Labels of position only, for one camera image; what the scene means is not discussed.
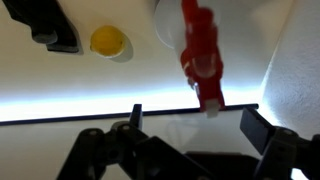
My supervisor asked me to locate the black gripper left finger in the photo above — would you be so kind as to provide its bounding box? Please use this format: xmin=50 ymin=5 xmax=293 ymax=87
xmin=57 ymin=104 xmax=214 ymax=180

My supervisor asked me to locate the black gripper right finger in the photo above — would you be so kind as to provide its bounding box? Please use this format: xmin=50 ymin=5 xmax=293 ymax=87
xmin=240 ymin=108 xmax=320 ymax=180

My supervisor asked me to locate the white red spray bottle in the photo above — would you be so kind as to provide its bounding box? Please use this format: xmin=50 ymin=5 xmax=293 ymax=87
xmin=154 ymin=0 xmax=225 ymax=118

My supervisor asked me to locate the yellow lemon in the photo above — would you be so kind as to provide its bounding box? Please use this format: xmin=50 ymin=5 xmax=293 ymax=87
xmin=90 ymin=25 xmax=126 ymax=58

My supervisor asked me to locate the dark cloth lump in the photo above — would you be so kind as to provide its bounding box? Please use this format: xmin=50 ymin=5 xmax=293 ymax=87
xmin=2 ymin=0 xmax=80 ymax=53

